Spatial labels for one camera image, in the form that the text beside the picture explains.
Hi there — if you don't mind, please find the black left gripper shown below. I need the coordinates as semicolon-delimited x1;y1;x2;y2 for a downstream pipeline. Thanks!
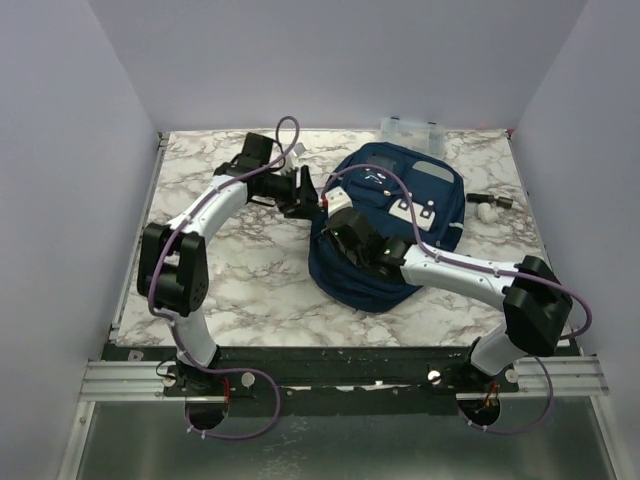
260;165;328;221

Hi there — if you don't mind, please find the navy blue student backpack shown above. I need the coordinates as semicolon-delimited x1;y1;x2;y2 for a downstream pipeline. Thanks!
308;142;466;313

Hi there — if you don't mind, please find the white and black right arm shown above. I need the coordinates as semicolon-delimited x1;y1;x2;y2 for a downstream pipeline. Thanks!
324;207;572;392

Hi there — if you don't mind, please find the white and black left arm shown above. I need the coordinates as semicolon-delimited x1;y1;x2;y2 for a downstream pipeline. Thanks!
137;133;319;395

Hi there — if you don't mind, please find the clear plastic screw organiser box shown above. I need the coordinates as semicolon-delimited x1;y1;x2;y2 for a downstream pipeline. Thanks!
378;116;446;160

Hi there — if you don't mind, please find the black and white cylinder tool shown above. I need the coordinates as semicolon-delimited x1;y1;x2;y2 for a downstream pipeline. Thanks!
466;193;514;224

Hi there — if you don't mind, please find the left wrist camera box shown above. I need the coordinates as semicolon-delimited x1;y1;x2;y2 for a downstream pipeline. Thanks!
281;142;306;173

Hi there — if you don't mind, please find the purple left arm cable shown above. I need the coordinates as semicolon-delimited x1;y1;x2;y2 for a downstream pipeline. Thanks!
148;116;281;441

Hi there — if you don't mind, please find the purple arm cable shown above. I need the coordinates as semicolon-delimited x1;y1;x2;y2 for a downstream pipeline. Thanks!
148;116;281;441
322;167;595;436

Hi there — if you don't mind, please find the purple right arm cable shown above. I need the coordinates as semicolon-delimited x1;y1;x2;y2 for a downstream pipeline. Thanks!
322;167;595;436

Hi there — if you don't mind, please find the aluminium front mounting rail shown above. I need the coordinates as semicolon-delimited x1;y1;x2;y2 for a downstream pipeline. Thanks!
54;344;621;480

